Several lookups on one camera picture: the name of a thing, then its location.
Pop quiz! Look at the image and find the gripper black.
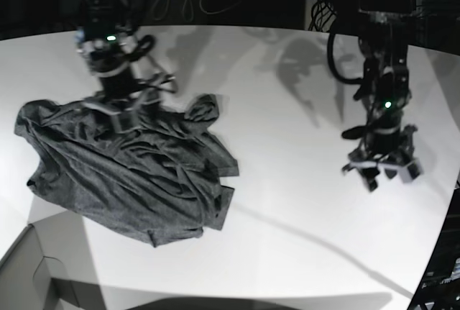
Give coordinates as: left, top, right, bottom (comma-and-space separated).
342, 124, 418, 192
82, 70, 178, 119

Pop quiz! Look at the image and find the black cable bundle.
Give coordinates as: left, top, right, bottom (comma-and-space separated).
309, 0, 339, 33

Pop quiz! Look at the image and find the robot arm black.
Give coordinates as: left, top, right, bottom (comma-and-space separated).
76, 0, 175, 128
327, 0, 423, 192

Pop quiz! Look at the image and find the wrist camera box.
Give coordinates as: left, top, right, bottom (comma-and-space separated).
111, 111, 139, 134
398, 158, 423, 183

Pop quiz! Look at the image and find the dark grey t-shirt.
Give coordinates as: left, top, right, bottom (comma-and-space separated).
14, 94, 239, 247

